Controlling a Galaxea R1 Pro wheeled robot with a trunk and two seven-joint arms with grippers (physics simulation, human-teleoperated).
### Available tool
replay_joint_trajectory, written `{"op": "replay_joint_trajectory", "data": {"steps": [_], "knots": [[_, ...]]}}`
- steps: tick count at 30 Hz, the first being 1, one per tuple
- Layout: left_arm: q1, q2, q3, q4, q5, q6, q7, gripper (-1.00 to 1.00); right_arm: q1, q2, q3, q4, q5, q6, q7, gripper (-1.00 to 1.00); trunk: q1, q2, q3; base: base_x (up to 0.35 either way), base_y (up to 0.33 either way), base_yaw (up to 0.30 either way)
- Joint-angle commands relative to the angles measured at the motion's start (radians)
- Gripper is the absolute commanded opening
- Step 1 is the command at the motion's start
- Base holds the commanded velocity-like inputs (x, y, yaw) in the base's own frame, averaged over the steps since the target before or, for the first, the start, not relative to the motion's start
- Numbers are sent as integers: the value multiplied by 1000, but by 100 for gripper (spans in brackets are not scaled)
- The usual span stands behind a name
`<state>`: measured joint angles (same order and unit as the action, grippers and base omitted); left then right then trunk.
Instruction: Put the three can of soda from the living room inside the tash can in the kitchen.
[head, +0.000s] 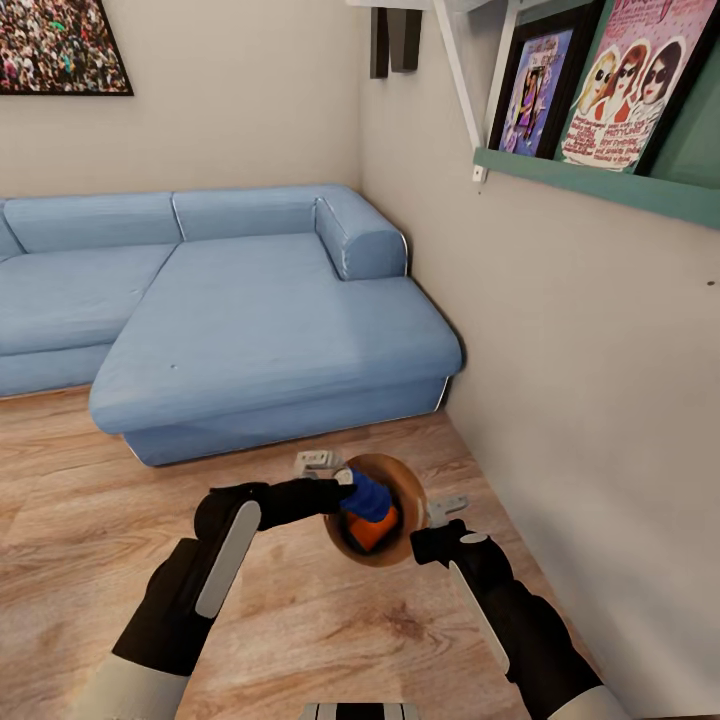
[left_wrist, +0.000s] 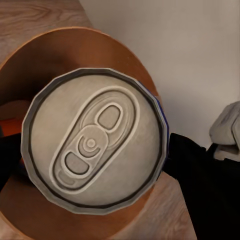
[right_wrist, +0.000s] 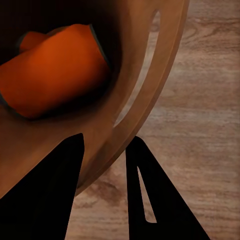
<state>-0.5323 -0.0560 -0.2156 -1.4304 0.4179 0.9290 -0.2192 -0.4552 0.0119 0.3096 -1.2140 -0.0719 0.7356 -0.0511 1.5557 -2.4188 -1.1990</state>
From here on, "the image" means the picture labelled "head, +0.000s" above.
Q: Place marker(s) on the trash can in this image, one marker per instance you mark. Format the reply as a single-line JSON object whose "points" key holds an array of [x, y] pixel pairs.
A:
{"points": [[408, 496]]}

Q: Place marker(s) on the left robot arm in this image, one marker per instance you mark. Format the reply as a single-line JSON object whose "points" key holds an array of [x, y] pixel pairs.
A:
{"points": [[148, 670]]}

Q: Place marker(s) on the sofa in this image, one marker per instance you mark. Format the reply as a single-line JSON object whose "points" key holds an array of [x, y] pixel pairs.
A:
{"points": [[208, 321]]}

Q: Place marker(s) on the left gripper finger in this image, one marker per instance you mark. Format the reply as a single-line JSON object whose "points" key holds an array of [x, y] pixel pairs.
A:
{"points": [[346, 490]]}

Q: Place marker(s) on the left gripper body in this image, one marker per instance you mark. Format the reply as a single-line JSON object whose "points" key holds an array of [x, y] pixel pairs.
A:
{"points": [[312, 496]]}

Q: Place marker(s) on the decorative sign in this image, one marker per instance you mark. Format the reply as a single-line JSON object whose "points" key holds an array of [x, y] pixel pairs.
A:
{"points": [[395, 38]]}

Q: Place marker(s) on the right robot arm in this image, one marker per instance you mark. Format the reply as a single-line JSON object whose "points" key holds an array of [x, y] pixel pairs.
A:
{"points": [[526, 635]]}

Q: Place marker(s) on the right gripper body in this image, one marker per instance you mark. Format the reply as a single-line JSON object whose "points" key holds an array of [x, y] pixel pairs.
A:
{"points": [[426, 543]]}

